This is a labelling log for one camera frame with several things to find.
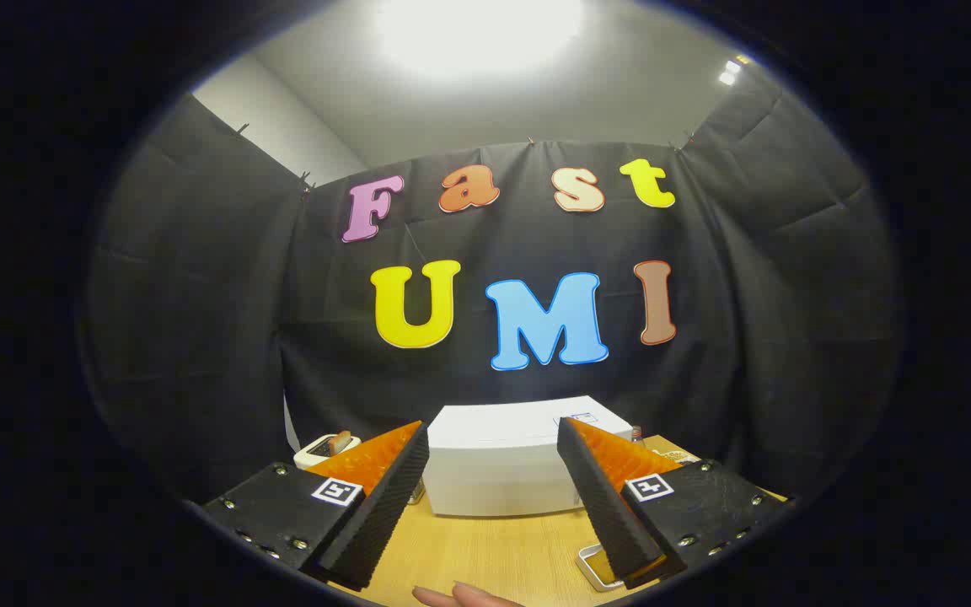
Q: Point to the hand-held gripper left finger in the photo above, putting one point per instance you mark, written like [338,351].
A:
[384,506]

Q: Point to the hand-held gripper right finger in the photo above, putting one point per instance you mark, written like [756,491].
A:
[608,506]

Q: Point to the white microwave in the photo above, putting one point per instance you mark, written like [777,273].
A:
[494,464]

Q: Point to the small white tray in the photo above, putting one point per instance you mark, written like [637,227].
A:
[593,569]

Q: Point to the toasted bread slice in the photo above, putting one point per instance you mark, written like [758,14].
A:
[340,443]

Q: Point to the white toaster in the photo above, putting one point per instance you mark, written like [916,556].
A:
[310,456]

